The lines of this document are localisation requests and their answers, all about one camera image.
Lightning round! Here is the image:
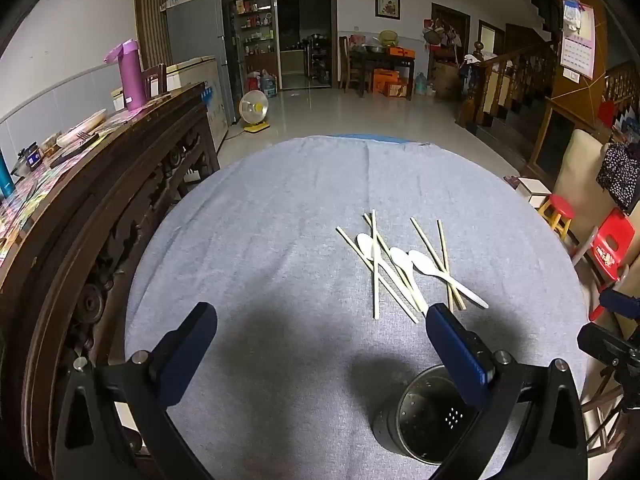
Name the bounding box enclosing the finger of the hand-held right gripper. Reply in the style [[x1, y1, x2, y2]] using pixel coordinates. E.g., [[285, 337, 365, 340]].
[[598, 287, 640, 320], [576, 322, 640, 378]]

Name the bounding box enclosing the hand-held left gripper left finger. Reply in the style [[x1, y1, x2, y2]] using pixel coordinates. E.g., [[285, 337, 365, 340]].
[[52, 301, 219, 480]]

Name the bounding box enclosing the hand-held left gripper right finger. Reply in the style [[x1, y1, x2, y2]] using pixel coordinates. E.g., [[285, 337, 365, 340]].
[[425, 302, 588, 480]]

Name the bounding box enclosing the black perforated utensil holder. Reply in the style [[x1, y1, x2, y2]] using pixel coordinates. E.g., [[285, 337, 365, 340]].
[[372, 364, 482, 466]]

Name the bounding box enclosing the wooden chopstick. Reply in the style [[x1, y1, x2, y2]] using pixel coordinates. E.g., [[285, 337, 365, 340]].
[[410, 217, 467, 311], [370, 209, 380, 321], [436, 219, 456, 312], [336, 225, 420, 325], [363, 213, 429, 312]]

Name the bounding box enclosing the white plastic spoon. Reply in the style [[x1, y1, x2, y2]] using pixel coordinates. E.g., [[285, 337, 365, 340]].
[[389, 246, 430, 312], [356, 233, 407, 297], [408, 249, 489, 309]]

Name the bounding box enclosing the red plastic chair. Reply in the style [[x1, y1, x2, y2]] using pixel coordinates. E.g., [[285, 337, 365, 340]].
[[570, 208, 637, 322]]

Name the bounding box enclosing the red and yellow stool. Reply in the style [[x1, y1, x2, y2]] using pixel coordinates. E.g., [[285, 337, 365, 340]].
[[537, 194, 576, 241]]

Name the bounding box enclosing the floral garment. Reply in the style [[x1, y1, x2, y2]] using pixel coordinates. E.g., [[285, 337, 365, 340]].
[[596, 142, 640, 214]]

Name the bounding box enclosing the beige padded chair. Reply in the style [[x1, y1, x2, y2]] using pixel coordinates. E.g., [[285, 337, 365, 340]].
[[552, 129, 632, 257]]

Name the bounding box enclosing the carved dark wooden sideboard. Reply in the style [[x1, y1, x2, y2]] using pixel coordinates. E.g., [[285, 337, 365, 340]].
[[0, 82, 221, 480]]

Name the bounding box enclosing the wooden staircase railing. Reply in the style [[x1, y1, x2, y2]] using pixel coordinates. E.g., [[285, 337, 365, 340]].
[[456, 40, 559, 129]]

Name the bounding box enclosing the round plate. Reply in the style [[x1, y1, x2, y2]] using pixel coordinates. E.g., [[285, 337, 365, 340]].
[[56, 109, 109, 149]]

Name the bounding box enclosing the teal bottle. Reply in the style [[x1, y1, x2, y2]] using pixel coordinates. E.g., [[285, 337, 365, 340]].
[[0, 150, 16, 200]]

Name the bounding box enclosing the small electric fan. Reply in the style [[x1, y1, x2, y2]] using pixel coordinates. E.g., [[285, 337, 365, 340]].
[[238, 90, 271, 135]]

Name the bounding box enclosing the white chest freezer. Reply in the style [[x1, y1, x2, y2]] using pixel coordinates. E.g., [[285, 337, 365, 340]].
[[165, 55, 237, 151]]

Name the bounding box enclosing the purple thermos bottle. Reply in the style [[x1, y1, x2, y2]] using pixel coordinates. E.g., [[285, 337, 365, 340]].
[[103, 38, 149, 112]]

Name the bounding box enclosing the large orange box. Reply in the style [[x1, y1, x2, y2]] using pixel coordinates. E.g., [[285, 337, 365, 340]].
[[372, 69, 401, 96]]

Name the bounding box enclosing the dark wooden dining table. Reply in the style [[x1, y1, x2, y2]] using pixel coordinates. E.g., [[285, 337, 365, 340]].
[[347, 45, 416, 101]]

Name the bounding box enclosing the wooden dining chair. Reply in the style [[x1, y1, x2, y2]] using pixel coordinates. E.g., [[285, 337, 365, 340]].
[[339, 36, 364, 94]]

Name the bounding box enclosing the grey refrigerator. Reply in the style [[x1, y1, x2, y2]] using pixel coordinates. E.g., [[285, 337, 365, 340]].
[[160, 0, 246, 126]]

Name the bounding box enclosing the shelf cabinet with goods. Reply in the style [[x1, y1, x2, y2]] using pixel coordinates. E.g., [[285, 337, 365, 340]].
[[232, 0, 278, 92]]

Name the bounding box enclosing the brown curtain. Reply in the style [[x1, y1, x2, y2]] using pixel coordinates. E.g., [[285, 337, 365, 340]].
[[134, 0, 193, 69]]

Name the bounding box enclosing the wall calendar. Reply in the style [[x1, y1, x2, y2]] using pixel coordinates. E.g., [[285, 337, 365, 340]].
[[559, 0, 597, 80]]

